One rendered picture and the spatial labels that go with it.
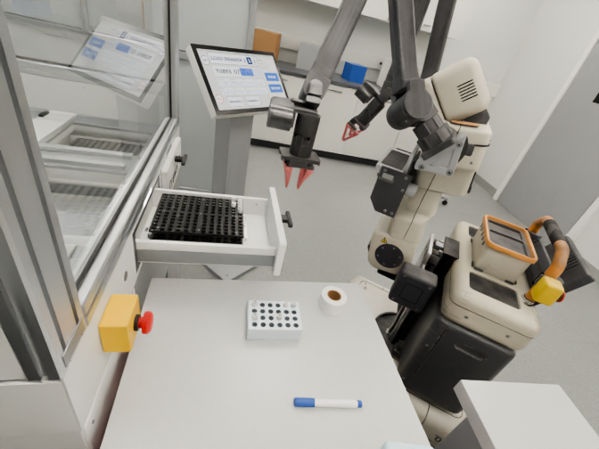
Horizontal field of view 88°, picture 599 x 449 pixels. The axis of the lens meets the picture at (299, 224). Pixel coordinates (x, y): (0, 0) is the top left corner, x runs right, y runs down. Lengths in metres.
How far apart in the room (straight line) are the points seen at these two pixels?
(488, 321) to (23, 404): 1.06
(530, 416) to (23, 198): 0.98
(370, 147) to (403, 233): 2.97
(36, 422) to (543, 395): 1.01
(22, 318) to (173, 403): 0.34
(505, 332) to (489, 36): 4.36
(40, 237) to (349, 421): 0.59
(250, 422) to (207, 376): 0.12
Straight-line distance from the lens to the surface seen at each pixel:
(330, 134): 3.89
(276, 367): 0.73
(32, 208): 0.40
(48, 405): 0.59
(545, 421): 0.98
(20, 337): 0.47
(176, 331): 0.77
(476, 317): 1.11
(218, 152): 1.80
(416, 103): 0.86
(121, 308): 0.63
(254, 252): 0.78
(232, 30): 2.39
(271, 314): 0.76
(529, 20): 5.35
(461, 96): 1.02
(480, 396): 0.90
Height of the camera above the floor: 1.38
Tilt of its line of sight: 33 degrees down
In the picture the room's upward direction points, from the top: 14 degrees clockwise
